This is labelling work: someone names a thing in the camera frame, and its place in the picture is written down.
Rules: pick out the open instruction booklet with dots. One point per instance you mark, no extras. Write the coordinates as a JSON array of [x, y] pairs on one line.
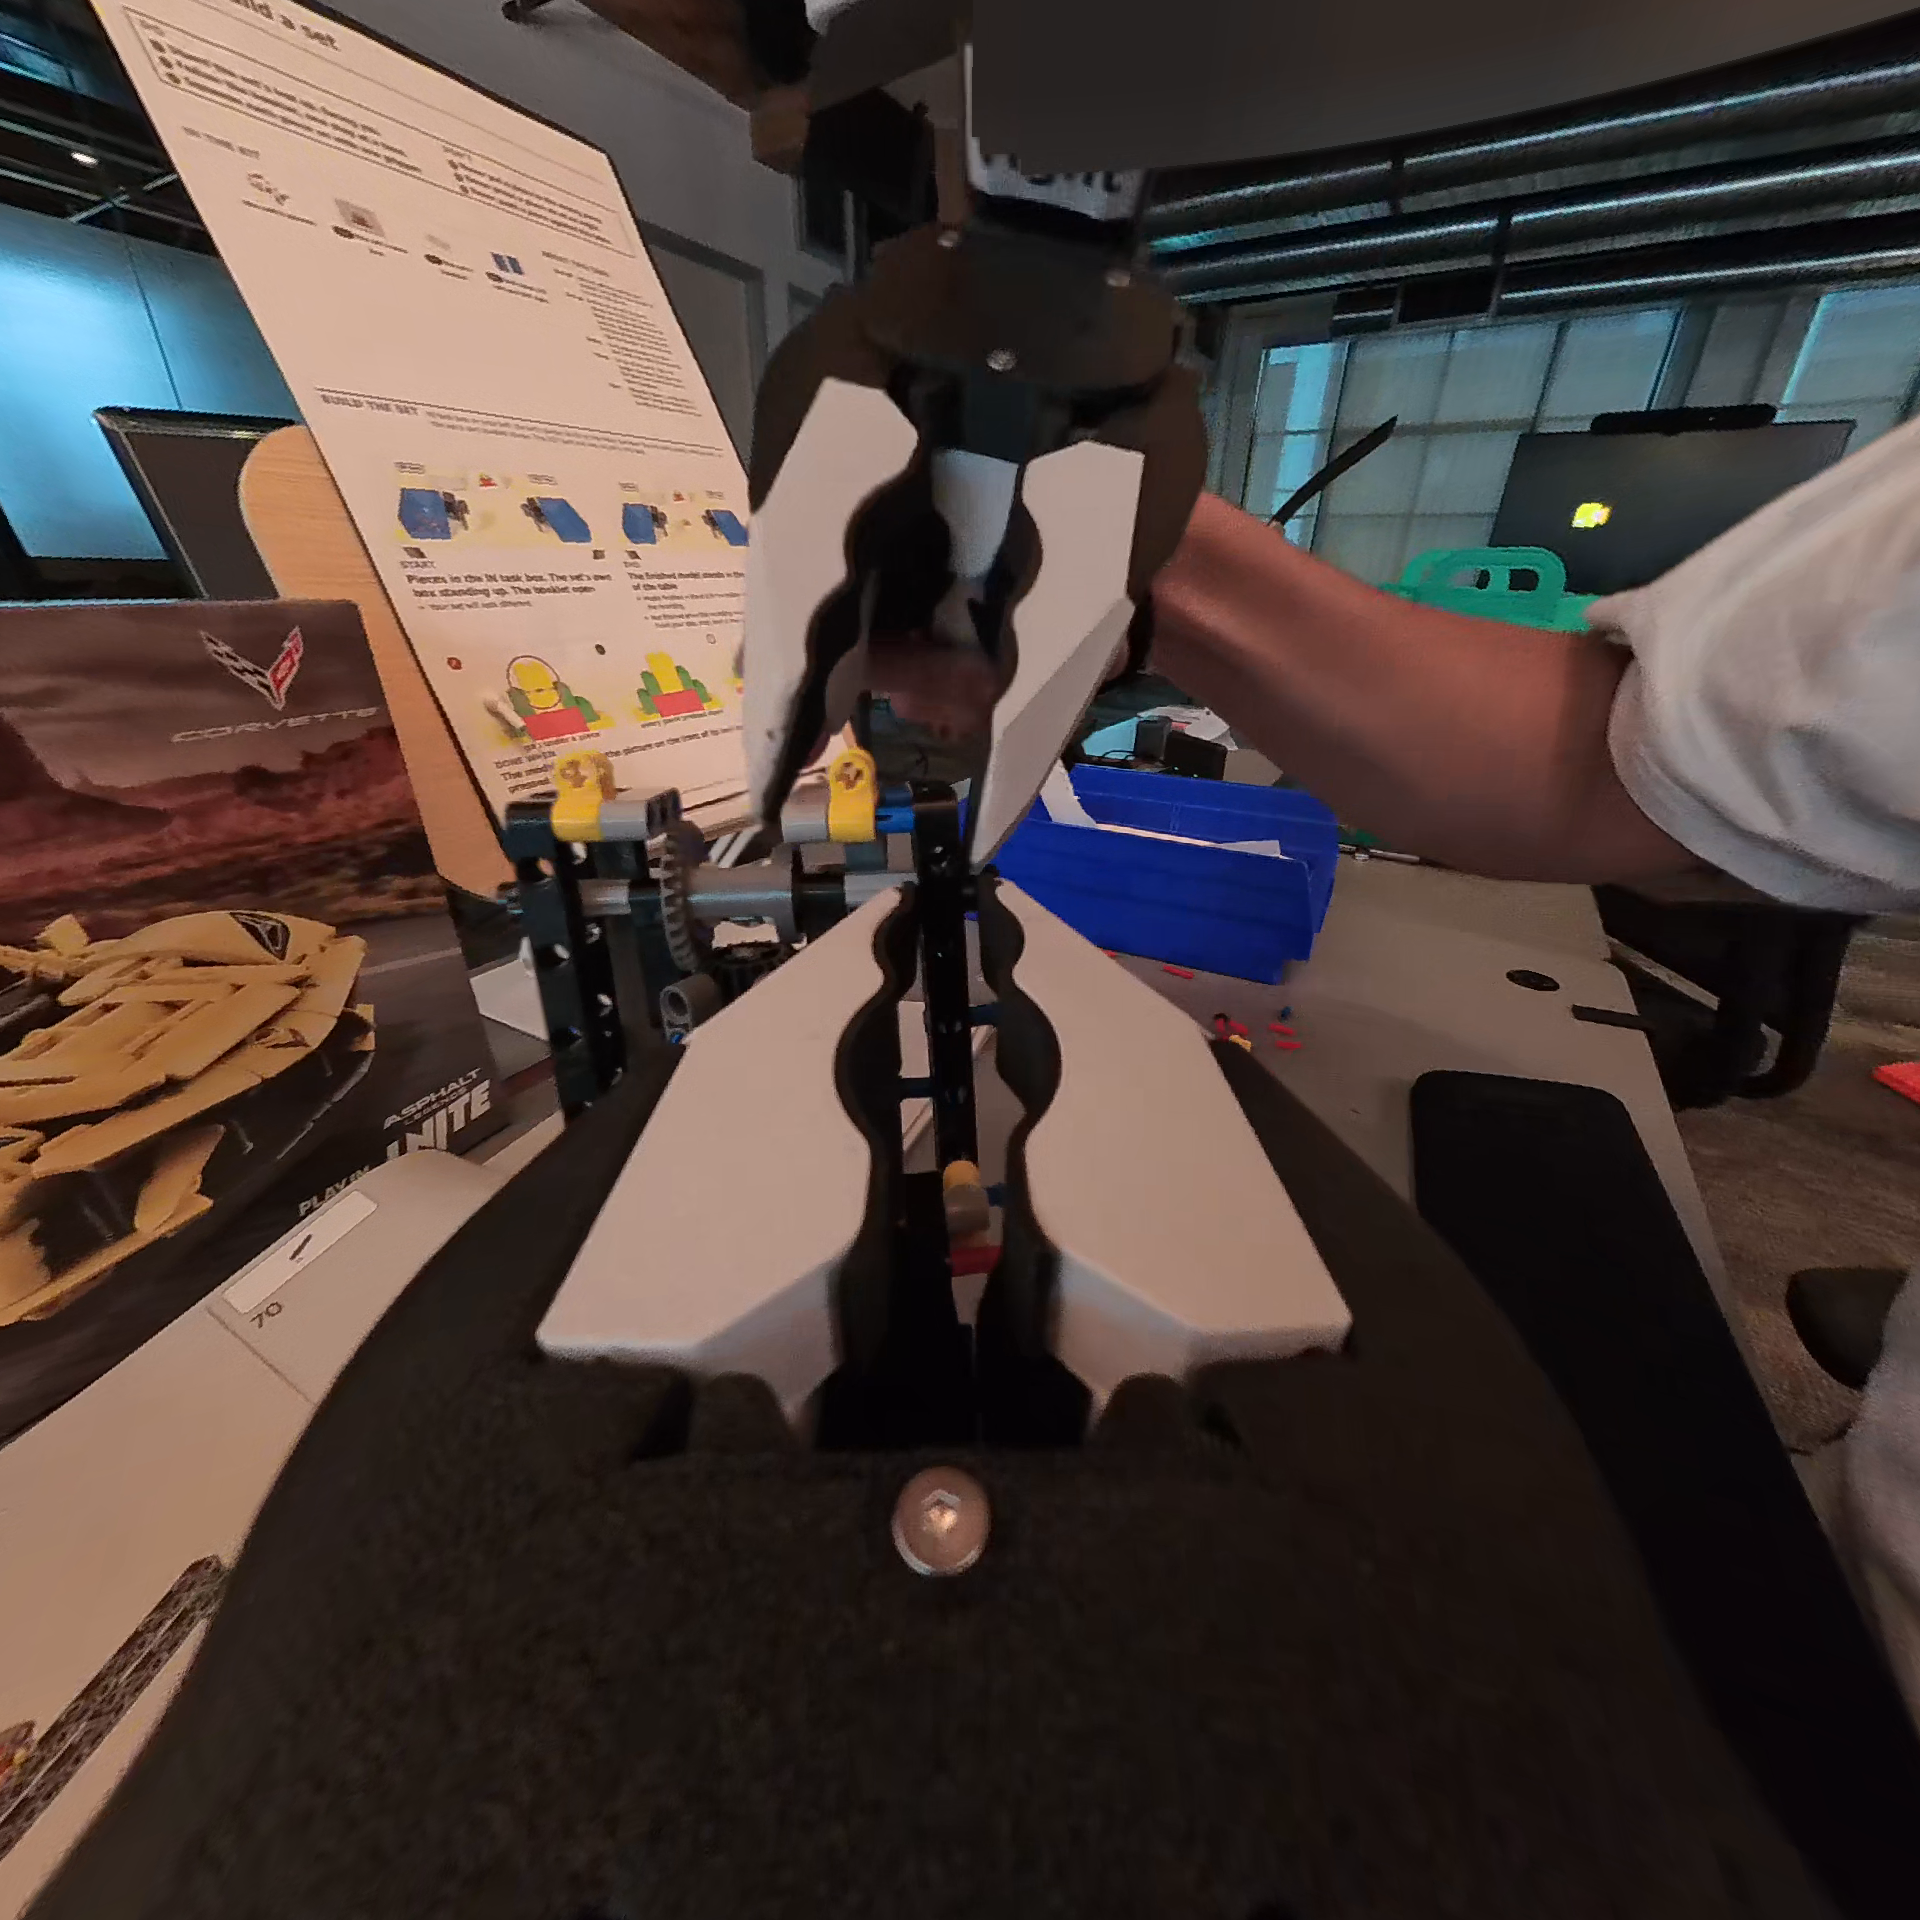
[[150, 1470]]

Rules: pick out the wooden instruction sign board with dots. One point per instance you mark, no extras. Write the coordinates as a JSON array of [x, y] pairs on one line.
[[495, 375]]

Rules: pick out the black mat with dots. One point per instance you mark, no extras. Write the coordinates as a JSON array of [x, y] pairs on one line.
[[1576, 1276]]

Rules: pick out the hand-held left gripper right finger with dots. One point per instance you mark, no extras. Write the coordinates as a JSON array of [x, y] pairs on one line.
[[1184, 1185]]

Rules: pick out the teal bag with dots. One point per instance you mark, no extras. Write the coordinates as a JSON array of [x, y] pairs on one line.
[[1483, 587]]

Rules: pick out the blue plastic bin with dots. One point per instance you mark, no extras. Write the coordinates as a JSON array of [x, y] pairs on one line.
[[1170, 885]]

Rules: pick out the black flat strip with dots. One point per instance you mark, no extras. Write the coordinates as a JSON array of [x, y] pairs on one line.
[[1606, 1019]]

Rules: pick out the person's right hand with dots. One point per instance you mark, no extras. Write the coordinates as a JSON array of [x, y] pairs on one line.
[[937, 681]]

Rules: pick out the partly built lego car chassis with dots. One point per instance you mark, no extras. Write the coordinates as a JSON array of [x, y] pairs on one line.
[[599, 931]]

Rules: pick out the black monitor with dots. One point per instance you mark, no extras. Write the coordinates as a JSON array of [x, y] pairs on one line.
[[1681, 494]]

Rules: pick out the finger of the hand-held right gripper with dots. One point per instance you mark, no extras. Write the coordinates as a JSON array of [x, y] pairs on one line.
[[796, 569], [1079, 600]]

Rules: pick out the scattered lego pins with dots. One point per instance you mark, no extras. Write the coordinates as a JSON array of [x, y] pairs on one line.
[[1236, 1031]]

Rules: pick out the lego set box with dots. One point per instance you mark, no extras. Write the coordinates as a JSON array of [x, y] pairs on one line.
[[195, 902]]

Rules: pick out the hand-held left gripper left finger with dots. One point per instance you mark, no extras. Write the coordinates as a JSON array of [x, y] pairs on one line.
[[690, 1201]]

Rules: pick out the white paper bag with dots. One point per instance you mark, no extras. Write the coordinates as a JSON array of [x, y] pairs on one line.
[[1184, 838]]

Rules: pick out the person's right forearm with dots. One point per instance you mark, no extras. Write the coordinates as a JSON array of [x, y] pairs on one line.
[[1395, 704]]

